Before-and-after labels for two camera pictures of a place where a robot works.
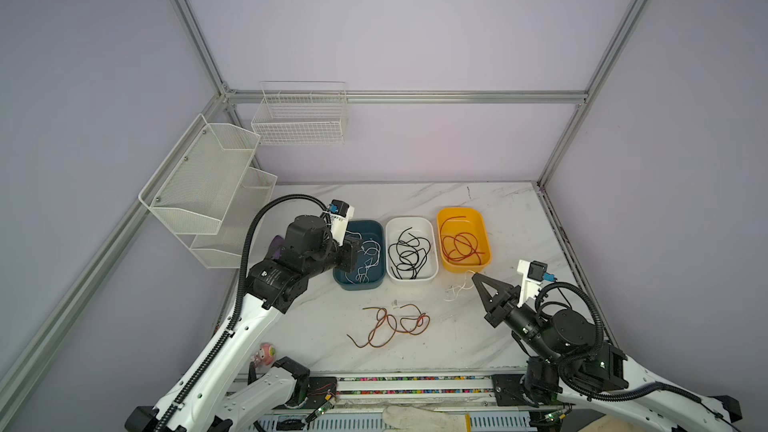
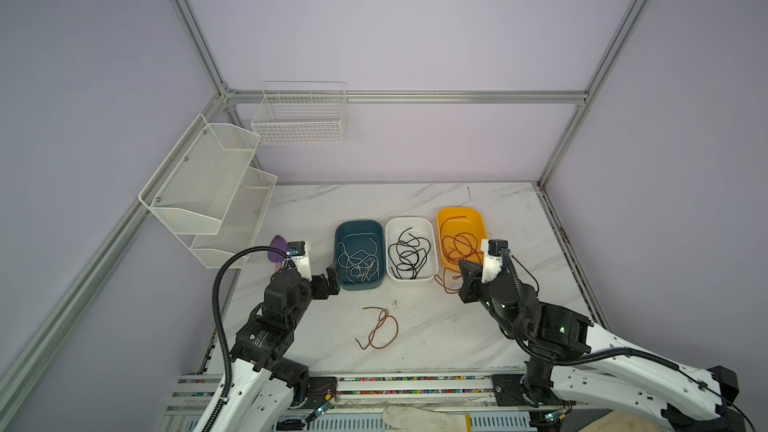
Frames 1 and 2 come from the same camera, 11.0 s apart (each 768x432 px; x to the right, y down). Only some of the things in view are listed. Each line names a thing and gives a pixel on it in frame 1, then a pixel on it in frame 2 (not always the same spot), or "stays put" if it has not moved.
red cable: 459,246 stays put
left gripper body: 342,257 → 317,280
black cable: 411,255 stays put
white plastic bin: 411,254 stays put
